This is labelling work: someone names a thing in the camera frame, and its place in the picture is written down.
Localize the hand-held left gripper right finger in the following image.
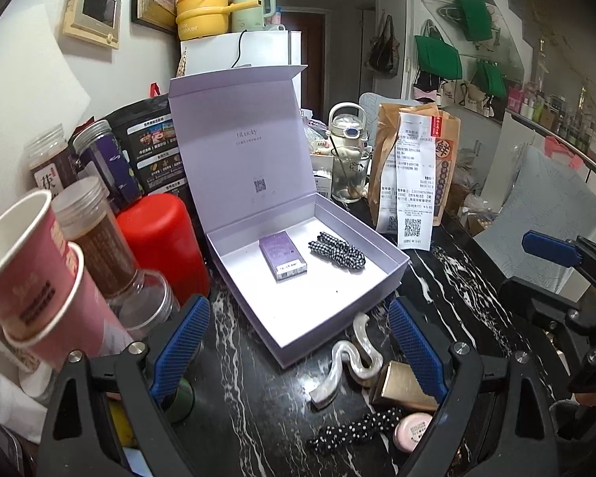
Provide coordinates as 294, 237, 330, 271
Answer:
386, 297, 567, 477

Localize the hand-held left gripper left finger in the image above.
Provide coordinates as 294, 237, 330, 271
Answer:
37, 294, 212, 477

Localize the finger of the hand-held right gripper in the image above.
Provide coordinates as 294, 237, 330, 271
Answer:
521, 230, 596, 304
498, 277, 596, 359

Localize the gold rectangular case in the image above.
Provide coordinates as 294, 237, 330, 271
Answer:
370, 360, 440, 413

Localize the pearl wavy hair claw clip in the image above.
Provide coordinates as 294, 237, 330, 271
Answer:
314, 313, 384, 411

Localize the lavender gift box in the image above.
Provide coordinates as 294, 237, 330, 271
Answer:
168, 64, 410, 369

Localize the dark green round container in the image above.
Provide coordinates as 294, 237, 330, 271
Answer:
171, 378, 195, 421

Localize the light blue chair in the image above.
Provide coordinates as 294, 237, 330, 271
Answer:
360, 92, 408, 145
474, 146, 596, 304

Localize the pink round tin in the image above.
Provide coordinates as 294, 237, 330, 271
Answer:
393, 411, 435, 453

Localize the pink paper cup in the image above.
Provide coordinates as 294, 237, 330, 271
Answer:
2, 253, 135, 373
0, 190, 110, 349

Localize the pink plastic bag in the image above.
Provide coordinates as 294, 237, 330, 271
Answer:
546, 136, 584, 170

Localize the black polka dot scrunchie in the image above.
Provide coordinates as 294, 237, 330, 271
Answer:
305, 406, 405, 450

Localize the red canister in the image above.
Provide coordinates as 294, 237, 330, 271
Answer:
115, 193, 212, 309

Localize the black white checkered scrunchie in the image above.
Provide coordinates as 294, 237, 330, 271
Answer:
308, 231, 367, 273

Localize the clear jar with brown contents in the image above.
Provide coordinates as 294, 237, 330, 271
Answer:
51, 176, 180, 341

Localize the row of cosmetic bottles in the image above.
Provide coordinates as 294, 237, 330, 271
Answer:
507, 79, 596, 160

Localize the brown paper bag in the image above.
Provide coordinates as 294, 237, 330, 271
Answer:
370, 103, 462, 232

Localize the small purple box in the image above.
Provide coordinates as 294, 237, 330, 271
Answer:
258, 233, 310, 281

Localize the white plastic bottle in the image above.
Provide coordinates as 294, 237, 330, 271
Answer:
0, 368, 48, 443

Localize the green tote bag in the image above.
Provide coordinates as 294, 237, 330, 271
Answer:
482, 62, 507, 100
414, 35, 464, 80

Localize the clear glass cup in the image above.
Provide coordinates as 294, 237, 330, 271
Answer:
330, 151, 371, 204

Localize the white green medicine box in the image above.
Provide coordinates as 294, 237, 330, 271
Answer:
312, 169, 336, 196

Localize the black snack bag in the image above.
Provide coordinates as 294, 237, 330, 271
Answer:
97, 100, 194, 214

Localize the purple label jar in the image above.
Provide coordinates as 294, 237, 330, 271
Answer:
72, 120, 145, 209

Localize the cream water bottle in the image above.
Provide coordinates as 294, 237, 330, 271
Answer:
328, 102, 373, 160

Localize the crumpled clear plastic bag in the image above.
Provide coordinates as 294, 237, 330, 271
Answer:
302, 109, 333, 156

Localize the brown hanging bag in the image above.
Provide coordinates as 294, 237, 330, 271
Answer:
368, 15, 401, 78

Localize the dark wooden door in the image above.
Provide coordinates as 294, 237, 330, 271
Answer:
278, 10, 326, 120

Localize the white fridge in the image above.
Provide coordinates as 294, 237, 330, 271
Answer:
180, 30, 304, 110

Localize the yellow cooker pot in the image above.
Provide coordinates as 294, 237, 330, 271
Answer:
175, 0, 274, 41

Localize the pale green electric kettle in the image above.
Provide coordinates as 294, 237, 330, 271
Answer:
231, 0, 277, 33

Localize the black power cable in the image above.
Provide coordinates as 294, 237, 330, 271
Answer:
228, 30, 252, 69

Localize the beige wall intercom panel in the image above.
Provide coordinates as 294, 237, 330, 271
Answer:
62, 0, 122, 50

